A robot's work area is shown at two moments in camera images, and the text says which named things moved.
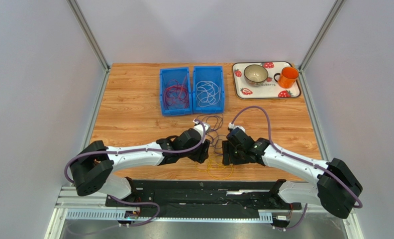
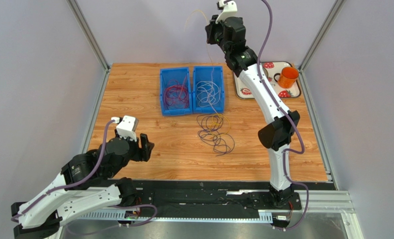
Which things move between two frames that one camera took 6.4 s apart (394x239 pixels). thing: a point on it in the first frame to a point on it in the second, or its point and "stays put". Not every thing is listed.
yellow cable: [214, 167] to [215, 124]
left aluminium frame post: [81, 19] stays put
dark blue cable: [216, 138] stays put
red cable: [176, 95] stays put
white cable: [208, 93] stays put
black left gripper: [203, 153] to [142, 153]
